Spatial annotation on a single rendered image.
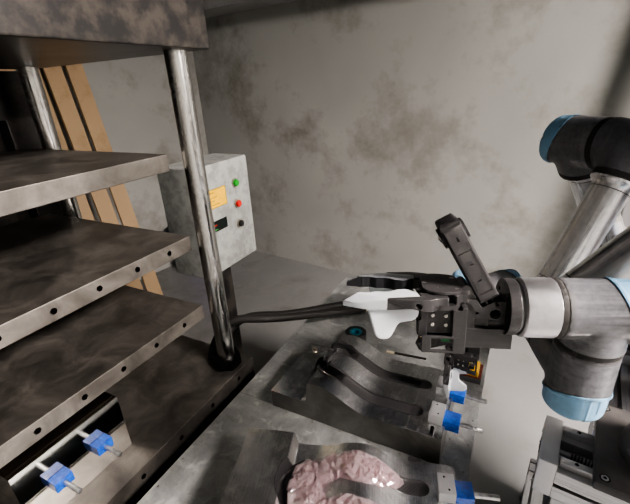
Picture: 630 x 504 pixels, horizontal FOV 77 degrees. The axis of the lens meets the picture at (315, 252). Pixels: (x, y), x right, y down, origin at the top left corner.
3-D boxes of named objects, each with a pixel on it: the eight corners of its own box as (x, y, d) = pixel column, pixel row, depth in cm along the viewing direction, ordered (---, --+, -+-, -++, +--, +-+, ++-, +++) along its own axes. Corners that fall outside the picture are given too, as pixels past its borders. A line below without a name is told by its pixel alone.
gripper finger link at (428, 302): (390, 315, 46) (462, 309, 47) (391, 303, 45) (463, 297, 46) (379, 300, 50) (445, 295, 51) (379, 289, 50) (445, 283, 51)
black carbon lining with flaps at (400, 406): (433, 386, 116) (435, 360, 112) (420, 426, 103) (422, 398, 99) (326, 356, 131) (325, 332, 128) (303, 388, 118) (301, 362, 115)
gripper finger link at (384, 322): (347, 347, 48) (421, 340, 49) (347, 302, 46) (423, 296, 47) (343, 335, 51) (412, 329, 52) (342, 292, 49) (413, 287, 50)
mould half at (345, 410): (455, 397, 121) (460, 361, 116) (438, 466, 100) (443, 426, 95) (311, 356, 143) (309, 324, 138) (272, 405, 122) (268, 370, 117)
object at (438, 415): (483, 431, 101) (485, 416, 99) (480, 446, 97) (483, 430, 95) (431, 415, 107) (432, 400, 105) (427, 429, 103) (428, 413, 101)
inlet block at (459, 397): (486, 403, 110) (489, 388, 108) (484, 416, 106) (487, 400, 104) (438, 389, 116) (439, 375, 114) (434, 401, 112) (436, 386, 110)
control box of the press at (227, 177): (283, 437, 208) (252, 154, 150) (249, 485, 184) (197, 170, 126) (249, 423, 218) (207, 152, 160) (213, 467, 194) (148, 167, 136)
